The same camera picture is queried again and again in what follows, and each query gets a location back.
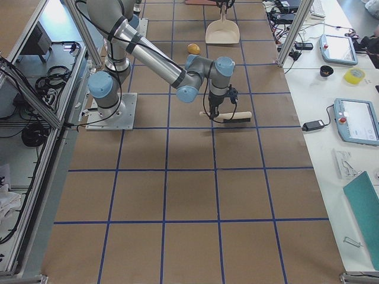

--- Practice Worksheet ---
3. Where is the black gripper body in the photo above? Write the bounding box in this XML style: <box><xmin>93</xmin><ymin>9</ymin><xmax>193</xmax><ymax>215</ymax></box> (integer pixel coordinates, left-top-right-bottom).
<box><xmin>215</xmin><ymin>0</ymin><xmax>235</xmax><ymax>8</ymax></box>
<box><xmin>208</xmin><ymin>93</ymin><xmax>225</xmax><ymax>114</ymax></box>

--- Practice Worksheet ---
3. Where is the beige hand brush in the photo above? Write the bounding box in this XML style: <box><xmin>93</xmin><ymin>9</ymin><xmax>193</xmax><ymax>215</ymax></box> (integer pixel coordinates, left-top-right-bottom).
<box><xmin>213</xmin><ymin>111</ymin><xmax>252</xmax><ymax>124</ymax></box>

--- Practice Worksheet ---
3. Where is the beige dustpan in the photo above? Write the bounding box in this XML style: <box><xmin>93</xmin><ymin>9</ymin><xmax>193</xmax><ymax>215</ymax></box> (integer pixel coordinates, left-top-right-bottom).
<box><xmin>205</xmin><ymin>5</ymin><xmax>240</xmax><ymax>44</ymax></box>

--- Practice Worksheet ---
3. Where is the orange yellow potato toy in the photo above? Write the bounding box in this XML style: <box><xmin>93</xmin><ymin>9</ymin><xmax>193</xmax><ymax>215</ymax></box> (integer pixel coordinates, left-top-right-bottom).
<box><xmin>187</xmin><ymin>43</ymin><xmax>201</xmax><ymax>55</ymax></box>

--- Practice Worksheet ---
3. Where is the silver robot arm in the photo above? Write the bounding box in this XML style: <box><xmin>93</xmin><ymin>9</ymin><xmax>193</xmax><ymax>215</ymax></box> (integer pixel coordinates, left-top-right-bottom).
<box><xmin>75</xmin><ymin>1</ymin><xmax>237</xmax><ymax>119</ymax></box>

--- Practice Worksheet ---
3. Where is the black remote device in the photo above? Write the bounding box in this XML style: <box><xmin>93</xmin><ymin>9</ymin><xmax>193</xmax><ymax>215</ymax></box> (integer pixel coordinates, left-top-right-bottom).
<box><xmin>294</xmin><ymin>43</ymin><xmax>313</xmax><ymax>50</ymax></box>

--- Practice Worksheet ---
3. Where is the white keyboard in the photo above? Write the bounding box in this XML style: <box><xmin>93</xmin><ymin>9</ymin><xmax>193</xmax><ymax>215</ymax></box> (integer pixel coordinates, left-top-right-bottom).
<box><xmin>309</xmin><ymin>0</ymin><xmax>326</xmax><ymax>19</ymax></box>

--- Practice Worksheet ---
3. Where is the black power adapter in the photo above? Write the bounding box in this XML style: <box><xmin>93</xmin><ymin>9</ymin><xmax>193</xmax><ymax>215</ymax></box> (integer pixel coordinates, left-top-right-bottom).
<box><xmin>301</xmin><ymin>120</ymin><xmax>326</xmax><ymax>132</ymax></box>

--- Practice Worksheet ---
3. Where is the far teach pendant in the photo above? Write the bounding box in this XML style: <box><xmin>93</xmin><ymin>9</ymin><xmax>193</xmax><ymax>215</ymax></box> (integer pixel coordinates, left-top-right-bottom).
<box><xmin>319</xmin><ymin>34</ymin><xmax>358</xmax><ymax>66</ymax></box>

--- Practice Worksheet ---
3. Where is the teach pendant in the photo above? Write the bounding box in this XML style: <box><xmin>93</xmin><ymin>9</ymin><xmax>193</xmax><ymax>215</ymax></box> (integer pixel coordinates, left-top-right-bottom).
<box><xmin>333</xmin><ymin>98</ymin><xmax>378</xmax><ymax>146</ymax></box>
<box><xmin>319</xmin><ymin>34</ymin><xmax>358</xmax><ymax>66</ymax></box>

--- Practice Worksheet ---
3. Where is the near teach pendant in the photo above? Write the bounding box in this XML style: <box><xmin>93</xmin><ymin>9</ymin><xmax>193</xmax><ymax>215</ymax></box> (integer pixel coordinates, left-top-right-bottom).
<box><xmin>333</xmin><ymin>98</ymin><xmax>378</xmax><ymax>146</ymax></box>

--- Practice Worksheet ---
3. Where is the yellow tape roll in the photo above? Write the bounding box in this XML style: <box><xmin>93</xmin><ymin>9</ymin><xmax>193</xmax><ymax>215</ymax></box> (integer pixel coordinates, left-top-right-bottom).
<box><xmin>343</xmin><ymin>67</ymin><xmax>365</xmax><ymax>85</ymax></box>

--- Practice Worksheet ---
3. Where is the clear plastic packet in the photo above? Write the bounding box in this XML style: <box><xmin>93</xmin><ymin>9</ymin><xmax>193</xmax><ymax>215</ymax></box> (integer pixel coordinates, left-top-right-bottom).
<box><xmin>333</xmin><ymin>149</ymin><xmax>362</xmax><ymax>179</ymax></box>

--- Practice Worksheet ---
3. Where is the teal folder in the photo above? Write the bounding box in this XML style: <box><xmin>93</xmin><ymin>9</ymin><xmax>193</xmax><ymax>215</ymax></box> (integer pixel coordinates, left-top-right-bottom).
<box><xmin>343</xmin><ymin>172</ymin><xmax>378</xmax><ymax>270</ymax></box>

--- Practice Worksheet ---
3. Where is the metal allen key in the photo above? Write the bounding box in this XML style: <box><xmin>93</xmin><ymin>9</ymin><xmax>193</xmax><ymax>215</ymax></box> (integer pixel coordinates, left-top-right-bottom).
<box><xmin>343</xmin><ymin>236</ymin><xmax>363</xmax><ymax>248</ymax></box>

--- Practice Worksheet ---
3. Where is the black electronics box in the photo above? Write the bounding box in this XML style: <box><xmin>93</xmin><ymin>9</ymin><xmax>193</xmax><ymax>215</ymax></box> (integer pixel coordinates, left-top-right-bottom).
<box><xmin>20</xmin><ymin>22</ymin><xmax>52</xmax><ymax>63</ymax></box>

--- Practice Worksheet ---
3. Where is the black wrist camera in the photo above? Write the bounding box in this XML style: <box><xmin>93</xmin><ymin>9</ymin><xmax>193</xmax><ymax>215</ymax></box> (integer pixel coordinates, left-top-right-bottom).
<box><xmin>227</xmin><ymin>85</ymin><xmax>238</xmax><ymax>105</ymax></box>

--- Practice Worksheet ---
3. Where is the aluminium frame post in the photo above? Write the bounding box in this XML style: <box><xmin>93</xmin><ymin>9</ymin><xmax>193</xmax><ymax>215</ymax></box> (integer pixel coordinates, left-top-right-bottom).
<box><xmin>277</xmin><ymin>0</ymin><xmax>313</xmax><ymax>67</ymax></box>

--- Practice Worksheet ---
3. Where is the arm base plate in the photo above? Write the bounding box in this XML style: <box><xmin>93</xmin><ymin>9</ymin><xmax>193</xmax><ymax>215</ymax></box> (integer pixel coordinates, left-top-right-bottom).
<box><xmin>85</xmin><ymin>93</ymin><xmax>137</xmax><ymax>131</ymax></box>
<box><xmin>136</xmin><ymin>18</ymin><xmax>149</xmax><ymax>37</ymax></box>

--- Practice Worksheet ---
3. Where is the coiled black cable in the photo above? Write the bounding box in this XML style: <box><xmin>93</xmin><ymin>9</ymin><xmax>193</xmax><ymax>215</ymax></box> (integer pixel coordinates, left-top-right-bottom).
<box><xmin>21</xmin><ymin>122</ymin><xmax>46</xmax><ymax>148</ymax></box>

